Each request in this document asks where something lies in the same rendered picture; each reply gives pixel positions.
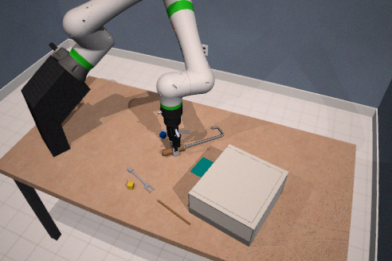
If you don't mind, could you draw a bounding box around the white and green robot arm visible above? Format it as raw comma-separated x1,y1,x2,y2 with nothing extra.
49,0,214,119

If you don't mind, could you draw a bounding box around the small yellow cube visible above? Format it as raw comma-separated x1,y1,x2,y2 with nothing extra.
127,181,135,190

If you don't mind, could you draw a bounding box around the small blue cube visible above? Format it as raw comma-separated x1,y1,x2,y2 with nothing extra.
159,131,167,139

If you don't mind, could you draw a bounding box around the teal square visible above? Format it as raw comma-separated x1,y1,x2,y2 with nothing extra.
191,158,213,177

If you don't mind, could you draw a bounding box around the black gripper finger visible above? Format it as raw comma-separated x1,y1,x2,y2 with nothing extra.
169,128,181,156
167,127,173,148

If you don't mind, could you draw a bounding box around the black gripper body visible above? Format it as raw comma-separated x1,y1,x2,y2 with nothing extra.
163,116,181,134

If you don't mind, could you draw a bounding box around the metal hook with brown wooden handle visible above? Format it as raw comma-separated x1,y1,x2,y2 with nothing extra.
162,127,224,156

